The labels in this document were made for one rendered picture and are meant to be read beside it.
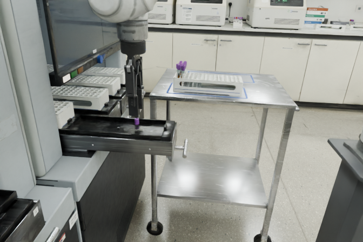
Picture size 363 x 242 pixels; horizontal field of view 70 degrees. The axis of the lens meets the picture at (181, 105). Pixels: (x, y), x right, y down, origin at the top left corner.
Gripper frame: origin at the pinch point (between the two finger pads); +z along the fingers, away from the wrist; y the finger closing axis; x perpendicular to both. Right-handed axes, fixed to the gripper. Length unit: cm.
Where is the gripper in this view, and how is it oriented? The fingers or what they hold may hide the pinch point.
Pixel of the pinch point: (135, 102)
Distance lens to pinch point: 86.8
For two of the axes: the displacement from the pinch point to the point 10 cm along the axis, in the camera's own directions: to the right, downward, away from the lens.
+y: -0.8, 3.8, -9.2
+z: -0.3, 9.2, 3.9
